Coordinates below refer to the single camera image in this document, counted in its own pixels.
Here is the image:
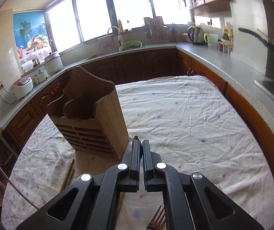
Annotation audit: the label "brown wooden chopstick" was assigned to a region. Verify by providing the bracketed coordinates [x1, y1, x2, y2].
[61, 159, 75, 191]

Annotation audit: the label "steel fork long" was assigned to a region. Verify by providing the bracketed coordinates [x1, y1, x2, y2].
[146, 206, 166, 230]

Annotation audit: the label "white floral tablecloth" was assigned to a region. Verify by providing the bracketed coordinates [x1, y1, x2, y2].
[1, 76, 274, 229]

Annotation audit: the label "wooden utensil holder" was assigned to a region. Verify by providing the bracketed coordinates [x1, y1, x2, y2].
[47, 67, 129, 159]

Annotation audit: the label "white red rice cooker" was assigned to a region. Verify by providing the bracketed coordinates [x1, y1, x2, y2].
[10, 76, 33, 100]

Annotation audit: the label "small white cooker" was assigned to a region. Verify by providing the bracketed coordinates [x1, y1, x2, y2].
[33, 70, 48, 84]

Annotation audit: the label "lower wooden cabinets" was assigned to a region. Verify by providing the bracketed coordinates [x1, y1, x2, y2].
[0, 46, 274, 177]

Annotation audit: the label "green colander basket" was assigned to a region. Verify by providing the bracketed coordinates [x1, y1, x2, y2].
[119, 40, 143, 51]

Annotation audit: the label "green white pitcher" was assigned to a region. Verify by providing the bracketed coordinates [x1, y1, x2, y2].
[203, 33, 219, 48]

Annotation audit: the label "chrome sink faucet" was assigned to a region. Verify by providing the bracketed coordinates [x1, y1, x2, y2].
[107, 26, 124, 46]

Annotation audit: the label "steel electric kettle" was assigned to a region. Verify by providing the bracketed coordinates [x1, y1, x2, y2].
[187, 25, 206, 45]

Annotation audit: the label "tropical fruit poster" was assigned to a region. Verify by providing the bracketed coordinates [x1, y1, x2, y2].
[13, 11, 52, 64]

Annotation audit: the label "knife block rack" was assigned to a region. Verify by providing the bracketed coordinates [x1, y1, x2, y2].
[144, 16, 165, 39]

